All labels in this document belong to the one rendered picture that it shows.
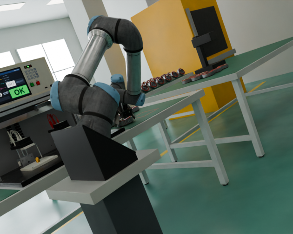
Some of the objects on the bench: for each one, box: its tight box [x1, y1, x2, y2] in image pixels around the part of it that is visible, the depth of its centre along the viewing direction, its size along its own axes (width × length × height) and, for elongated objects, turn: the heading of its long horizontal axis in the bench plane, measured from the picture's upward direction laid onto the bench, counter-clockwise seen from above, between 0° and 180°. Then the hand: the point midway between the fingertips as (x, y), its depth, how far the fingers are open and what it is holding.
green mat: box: [111, 95, 190, 130], centre depth 233 cm, size 94×61×1 cm, turn 113°
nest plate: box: [20, 155, 58, 171], centre depth 164 cm, size 15×15×1 cm
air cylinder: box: [17, 153, 36, 169], centre depth 174 cm, size 5×8×6 cm
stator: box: [117, 116, 133, 127], centre depth 201 cm, size 11×11×4 cm
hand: (124, 122), depth 201 cm, fingers closed on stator, 13 cm apart
